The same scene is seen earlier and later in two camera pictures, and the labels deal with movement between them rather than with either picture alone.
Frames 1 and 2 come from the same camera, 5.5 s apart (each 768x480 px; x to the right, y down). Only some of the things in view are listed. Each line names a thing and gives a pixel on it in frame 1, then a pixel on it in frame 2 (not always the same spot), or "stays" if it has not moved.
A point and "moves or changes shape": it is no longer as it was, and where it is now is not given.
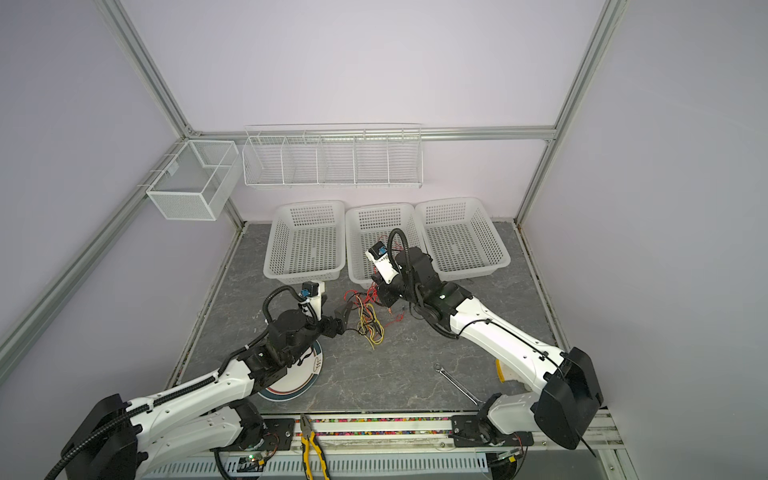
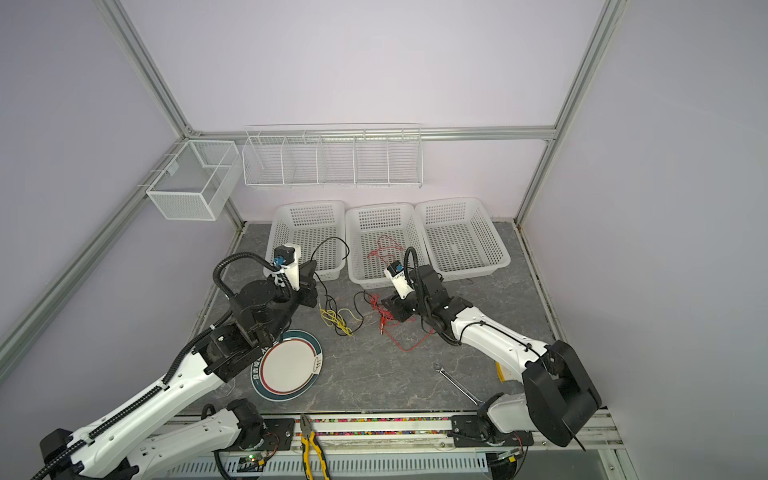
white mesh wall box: (196, 180) stays
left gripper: (331, 330) → (307, 285)
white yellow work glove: (500, 371) stays
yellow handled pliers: (308, 439) stays
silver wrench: (470, 395) stays
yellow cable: (368, 326) moves or changes shape
